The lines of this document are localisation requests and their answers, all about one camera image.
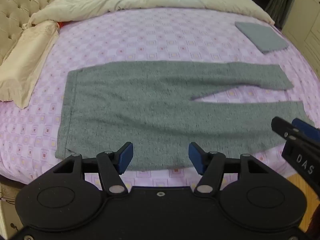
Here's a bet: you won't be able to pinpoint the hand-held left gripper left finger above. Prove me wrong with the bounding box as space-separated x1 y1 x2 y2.
52 142 134 197

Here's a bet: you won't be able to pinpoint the grey curtain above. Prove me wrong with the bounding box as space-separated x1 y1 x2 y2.
265 0 291 26

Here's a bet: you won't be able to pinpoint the cream satin pillow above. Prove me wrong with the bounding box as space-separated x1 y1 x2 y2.
0 20 60 109

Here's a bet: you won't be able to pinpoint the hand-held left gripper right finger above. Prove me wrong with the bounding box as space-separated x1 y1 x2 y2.
188 142 269 198

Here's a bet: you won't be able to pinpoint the folded grey cloth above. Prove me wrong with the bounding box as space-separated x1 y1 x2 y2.
234 21 289 54

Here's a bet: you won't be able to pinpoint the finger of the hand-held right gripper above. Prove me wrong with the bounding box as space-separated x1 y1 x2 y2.
271 116 302 141
291 118 320 144

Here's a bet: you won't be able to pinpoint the pink checkered bed sheet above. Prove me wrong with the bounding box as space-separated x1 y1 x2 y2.
0 7 320 188

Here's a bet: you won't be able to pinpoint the beige tufted headboard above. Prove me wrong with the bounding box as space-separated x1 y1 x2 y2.
0 0 63 65

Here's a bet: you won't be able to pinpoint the cream nightstand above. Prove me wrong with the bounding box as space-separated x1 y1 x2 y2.
0 177 28 240

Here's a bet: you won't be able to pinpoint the cream cabinet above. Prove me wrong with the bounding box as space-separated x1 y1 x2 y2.
281 0 320 63

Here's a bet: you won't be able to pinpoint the grey speckled pants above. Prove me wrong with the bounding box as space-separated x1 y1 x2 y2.
55 60 315 172

